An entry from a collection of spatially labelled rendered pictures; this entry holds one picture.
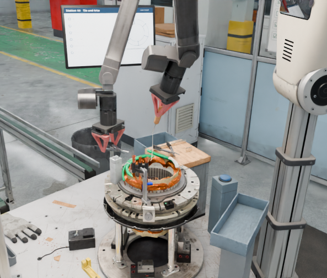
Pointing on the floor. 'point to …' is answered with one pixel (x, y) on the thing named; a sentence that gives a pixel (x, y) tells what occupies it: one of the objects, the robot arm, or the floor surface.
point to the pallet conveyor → (31, 140)
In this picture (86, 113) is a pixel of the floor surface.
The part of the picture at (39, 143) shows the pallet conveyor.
